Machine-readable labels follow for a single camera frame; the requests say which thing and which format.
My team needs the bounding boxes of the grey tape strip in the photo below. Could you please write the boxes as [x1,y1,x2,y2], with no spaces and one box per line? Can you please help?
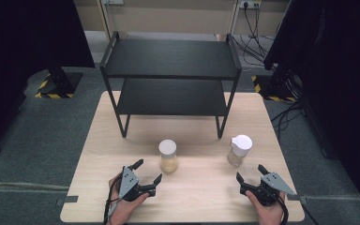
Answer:
[287,194,308,204]
[55,195,79,206]

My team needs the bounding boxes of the black curtain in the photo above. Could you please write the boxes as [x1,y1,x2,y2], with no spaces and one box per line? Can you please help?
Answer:
[0,0,96,160]
[263,0,360,219]

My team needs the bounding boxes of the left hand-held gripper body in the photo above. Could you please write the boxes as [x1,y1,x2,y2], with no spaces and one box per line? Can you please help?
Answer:
[117,166,157,203]

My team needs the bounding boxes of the person's right hand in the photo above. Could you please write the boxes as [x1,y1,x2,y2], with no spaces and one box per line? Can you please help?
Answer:
[245,190,287,225]

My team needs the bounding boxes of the white wall socket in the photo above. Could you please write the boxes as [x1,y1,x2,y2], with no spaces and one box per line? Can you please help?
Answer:
[238,0,263,9]

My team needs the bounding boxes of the black two-tier shelf rack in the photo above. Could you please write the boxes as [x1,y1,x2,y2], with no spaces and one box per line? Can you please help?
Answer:
[98,30,243,140]

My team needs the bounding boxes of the right hand-held gripper cable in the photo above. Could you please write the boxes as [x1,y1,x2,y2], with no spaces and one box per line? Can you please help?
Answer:
[276,196,290,225]

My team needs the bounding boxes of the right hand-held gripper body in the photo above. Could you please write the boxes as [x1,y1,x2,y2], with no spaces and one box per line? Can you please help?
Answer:
[239,172,297,207]

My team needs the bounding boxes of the hand-held gripper cable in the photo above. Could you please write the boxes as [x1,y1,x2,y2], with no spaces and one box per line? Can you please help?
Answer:
[276,196,290,225]
[102,177,120,225]

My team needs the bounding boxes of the left hand-held gripper cable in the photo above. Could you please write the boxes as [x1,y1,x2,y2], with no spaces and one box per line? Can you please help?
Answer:
[102,177,120,225]

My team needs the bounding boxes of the black floor cables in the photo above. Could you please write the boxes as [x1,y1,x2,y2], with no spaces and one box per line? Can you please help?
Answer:
[232,3,304,132]

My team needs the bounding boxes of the spout-lid glass seasoning jar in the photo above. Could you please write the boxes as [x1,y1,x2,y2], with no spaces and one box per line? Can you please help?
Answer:
[227,134,253,168]

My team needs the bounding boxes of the person's left hand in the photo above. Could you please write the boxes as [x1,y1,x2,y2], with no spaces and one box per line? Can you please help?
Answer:
[107,173,149,225]

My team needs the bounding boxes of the flat-lid jar of yellow granules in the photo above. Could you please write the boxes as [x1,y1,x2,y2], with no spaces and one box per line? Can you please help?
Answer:
[157,139,179,174]

